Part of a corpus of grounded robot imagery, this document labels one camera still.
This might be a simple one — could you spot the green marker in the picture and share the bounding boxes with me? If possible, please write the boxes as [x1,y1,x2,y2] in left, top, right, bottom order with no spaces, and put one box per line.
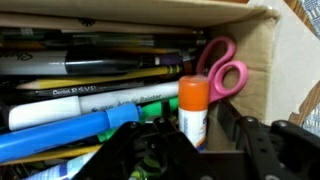
[96,96,179,143]

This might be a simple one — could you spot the yellow pencil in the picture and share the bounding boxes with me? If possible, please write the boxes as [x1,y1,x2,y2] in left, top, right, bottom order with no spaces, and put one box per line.
[16,64,184,90]
[0,143,103,167]

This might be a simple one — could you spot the white acrylic paint marker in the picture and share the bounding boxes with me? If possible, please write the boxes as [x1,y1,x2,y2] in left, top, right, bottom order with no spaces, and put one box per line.
[8,80,181,132]

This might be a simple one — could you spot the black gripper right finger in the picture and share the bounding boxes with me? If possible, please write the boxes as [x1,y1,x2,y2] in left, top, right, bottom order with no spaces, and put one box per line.
[217,100,320,180]

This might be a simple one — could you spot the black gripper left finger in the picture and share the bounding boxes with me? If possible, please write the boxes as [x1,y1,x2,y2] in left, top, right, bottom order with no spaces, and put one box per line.
[73,116,214,180]

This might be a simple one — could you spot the large blue marker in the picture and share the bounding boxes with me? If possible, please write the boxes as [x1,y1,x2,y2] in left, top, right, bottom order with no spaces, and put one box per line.
[0,103,143,164]

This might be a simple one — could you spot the orange capped glue stick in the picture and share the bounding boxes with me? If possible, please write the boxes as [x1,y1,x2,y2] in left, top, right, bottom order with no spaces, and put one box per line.
[177,75,210,149]

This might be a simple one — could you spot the silver black Sharpie marker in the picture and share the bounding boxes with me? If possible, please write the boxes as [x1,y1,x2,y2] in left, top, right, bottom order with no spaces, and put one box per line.
[0,49,184,76]

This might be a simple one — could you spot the black Pentel pen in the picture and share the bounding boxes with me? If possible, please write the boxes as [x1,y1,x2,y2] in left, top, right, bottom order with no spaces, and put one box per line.
[19,81,148,99]

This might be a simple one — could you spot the dark clear pen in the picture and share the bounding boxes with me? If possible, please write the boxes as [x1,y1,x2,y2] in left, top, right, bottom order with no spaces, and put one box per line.
[59,33,208,48]

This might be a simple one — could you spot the pink scissors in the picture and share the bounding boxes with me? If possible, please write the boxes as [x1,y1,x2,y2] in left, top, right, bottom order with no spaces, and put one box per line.
[195,36,249,104]

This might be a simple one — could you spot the cardboard box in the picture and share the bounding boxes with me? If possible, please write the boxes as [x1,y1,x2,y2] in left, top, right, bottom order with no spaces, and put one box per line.
[0,0,279,151]

